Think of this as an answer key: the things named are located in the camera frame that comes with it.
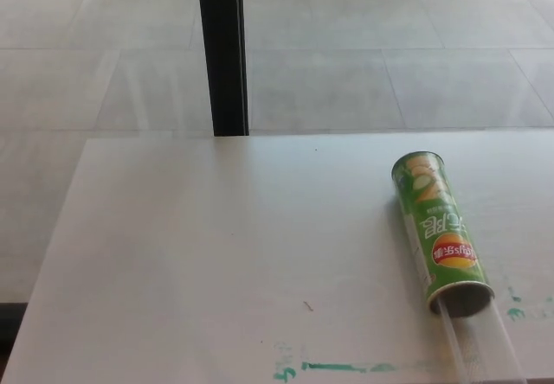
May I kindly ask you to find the black vertical post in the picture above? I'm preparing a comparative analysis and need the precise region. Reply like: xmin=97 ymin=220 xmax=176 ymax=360
xmin=196 ymin=0 xmax=251 ymax=138

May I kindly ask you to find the clear plastic tube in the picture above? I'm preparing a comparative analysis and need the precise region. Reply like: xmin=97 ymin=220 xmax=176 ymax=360
xmin=436 ymin=297 xmax=528 ymax=384

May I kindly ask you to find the green chips can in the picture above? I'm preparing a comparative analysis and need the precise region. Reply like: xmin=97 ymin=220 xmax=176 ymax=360
xmin=390 ymin=150 xmax=496 ymax=319

